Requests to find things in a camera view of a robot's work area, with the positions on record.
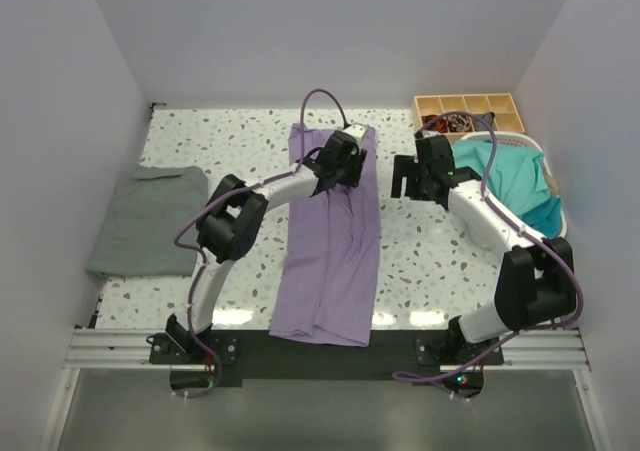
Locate wooden compartment tray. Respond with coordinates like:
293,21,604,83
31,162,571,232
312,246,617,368
412,93,525,144

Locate blue t shirt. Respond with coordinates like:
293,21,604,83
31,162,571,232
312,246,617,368
521,195,562,238

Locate folded grey t shirt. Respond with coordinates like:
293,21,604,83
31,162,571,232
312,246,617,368
86,165,208,279

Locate teal t shirt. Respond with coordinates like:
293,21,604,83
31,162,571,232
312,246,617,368
453,140,551,218

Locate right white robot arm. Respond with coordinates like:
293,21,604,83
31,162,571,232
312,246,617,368
391,131,584,364

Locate orange black rolled socks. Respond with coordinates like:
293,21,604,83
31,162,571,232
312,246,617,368
422,114,449,134

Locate purple t shirt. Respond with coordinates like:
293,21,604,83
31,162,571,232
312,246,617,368
269,129,381,347

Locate beige garment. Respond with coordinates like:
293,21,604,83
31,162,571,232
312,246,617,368
544,169,560,196

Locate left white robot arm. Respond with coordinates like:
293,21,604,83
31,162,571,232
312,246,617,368
165,124,369,363

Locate aluminium frame rail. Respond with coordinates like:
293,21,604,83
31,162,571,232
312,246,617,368
42,312,593,450

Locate patterned rolled socks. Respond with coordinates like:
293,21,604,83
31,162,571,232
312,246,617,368
446,113,473,133

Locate grey rolled socks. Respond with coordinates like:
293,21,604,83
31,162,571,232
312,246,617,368
473,112,495,132

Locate white laundry basket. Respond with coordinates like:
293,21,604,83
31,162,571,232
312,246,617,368
453,132,567,239

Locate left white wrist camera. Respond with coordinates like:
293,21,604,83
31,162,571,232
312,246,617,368
343,123,370,148

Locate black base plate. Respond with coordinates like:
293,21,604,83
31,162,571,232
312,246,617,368
147,330,498,392

